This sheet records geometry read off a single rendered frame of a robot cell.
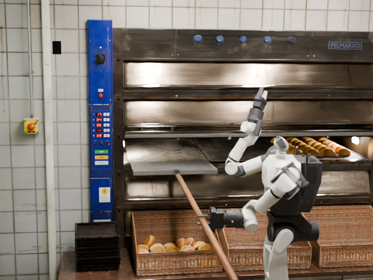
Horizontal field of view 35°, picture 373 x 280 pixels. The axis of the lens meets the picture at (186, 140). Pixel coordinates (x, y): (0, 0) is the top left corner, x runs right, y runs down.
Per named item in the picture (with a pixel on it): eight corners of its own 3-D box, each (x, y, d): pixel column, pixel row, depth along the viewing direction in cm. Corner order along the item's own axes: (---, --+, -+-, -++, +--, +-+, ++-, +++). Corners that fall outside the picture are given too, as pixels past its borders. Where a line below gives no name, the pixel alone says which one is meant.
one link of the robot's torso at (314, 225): (311, 236, 345) (313, 207, 341) (319, 244, 332) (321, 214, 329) (265, 238, 340) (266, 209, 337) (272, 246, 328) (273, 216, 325)
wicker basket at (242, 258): (214, 244, 421) (215, 208, 416) (291, 243, 427) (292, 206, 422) (226, 272, 374) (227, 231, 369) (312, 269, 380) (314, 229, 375)
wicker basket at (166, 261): (130, 248, 411) (130, 210, 406) (208, 245, 420) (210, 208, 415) (135, 277, 364) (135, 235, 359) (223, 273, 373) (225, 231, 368)
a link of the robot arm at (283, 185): (267, 216, 281) (293, 193, 270) (252, 201, 282) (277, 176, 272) (275, 208, 290) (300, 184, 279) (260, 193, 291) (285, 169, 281)
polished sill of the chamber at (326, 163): (123, 168, 409) (123, 163, 408) (368, 164, 433) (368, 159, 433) (123, 170, 403) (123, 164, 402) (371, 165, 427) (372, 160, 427)
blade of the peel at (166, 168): (217, 173, 382) (217, 169, 382) (133, 175, 374) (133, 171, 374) (207, 160, 417) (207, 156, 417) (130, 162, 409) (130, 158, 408)
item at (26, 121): (25, 132, 389) (24, 117, 387) (40, 132, 390) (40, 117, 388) (23, 134, 382) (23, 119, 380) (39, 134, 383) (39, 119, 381)
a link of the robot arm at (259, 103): (271, 103, 358) (265, 121, 357) (256, 99, 362) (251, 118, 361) (265, 96, 347) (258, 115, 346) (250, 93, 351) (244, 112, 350)
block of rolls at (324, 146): (269, 141, 492) (269, 135, 491) (323, 141, 499) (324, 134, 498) (291, 157, 433) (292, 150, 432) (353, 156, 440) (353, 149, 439)
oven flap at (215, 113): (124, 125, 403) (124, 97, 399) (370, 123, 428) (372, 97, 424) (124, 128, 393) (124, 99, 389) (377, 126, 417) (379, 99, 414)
